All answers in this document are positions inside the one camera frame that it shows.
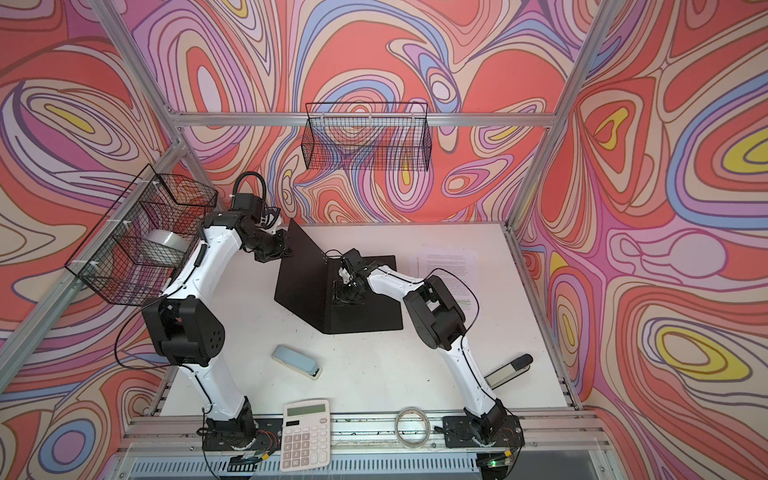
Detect blue file folder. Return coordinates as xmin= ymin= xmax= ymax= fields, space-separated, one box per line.
xmin=274 ymin=221 xmax=403 ymax=335

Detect printed paper sheets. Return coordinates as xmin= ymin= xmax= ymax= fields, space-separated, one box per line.
xmin=409 ymin=244 xmax=479 ymax=321

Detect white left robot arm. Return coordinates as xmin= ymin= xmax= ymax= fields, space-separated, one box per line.
xmin=142 ymin=212 xmax=289 ymax=441

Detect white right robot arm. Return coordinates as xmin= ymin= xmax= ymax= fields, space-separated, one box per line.
xmin=335 ymin=249 xmax=508 ymax=445

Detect light blue stapler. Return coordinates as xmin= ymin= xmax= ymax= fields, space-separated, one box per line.
xmin=271 ymin=345 xmax=322 ymax=380

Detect silver tape roll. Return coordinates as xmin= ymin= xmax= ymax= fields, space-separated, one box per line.
xmin=143 ymin=229 xmax=189 ymax=255

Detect white calculator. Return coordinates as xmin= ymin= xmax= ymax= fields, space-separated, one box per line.
xmin=280 ymin=399 xmax=331 ymax=473

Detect black grey stapler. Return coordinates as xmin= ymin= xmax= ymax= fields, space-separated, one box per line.
xmin=484 ymin=353 xmax=534 ymax=390

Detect green circuit board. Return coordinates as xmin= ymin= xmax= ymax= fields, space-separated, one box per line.
xmin=227 ymin=453 xmax=270 ymax=471

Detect coiled clear cable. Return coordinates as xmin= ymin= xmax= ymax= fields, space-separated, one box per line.
xmin=394 ymin=407 xmax=432 ymax=450

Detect black wire basket on wall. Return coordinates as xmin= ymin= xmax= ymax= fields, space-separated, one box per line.
xmin=301 ymin=101 xmax=432 ymax=172

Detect black wire basket left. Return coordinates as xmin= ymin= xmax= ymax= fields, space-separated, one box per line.
xmin=65 ymin=165 xmax=218 ymax=306

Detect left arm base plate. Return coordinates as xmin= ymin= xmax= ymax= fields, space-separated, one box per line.
xmin=197 ymin=417 xmax=282 ymax=453

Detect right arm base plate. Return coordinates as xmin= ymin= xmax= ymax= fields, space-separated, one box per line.
xmin=440 ymin=414 xmax=526 ymax=450

